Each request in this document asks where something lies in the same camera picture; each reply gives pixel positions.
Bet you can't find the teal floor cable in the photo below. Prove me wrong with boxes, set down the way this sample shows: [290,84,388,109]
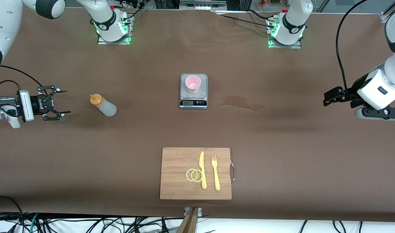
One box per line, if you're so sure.
[29,213,40,233]

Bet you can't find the black base cable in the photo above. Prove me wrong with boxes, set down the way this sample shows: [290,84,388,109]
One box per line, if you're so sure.
[122,0,147,25]
[214,9,275,28]

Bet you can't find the pink plastic cup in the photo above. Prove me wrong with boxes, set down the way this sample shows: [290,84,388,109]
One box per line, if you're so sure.
[185,75,201,94]

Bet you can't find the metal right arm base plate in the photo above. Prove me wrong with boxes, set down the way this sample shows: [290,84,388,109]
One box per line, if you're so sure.
[97,13,132,45]

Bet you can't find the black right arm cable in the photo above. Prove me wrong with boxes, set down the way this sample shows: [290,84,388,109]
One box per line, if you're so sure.
[0,65,44,112]

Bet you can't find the yellow plastic knife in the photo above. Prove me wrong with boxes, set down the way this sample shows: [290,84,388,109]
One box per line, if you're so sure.
[199,151,207,190]

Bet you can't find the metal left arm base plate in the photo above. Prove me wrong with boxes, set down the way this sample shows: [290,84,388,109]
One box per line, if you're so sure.
[268,18,302,49]

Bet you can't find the wooden cutting board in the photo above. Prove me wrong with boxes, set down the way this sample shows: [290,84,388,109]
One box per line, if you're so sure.
[159,147,235,200]

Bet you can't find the silver digital kitchen scale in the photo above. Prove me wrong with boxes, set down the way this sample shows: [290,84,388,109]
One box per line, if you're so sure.
[179,73,208,110]

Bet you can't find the brown table cover sheet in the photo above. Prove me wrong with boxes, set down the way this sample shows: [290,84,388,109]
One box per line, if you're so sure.
[0,6,395,222]

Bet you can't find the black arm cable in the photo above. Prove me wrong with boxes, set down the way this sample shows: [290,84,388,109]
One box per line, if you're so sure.
[0,65,44,112]
[336,0,364,97]

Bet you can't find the translucent sauce bottle orange cap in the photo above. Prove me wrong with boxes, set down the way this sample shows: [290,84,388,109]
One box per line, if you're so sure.
[90,94,117,117]

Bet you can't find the wooden beam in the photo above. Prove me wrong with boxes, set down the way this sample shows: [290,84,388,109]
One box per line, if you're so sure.
[177,207,199,233]

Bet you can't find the yellow plastic fork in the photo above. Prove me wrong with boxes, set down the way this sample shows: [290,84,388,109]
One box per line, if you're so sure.
[211,155,221,191]

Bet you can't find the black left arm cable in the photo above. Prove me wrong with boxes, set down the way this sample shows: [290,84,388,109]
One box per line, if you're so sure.
[336,0,364,97]

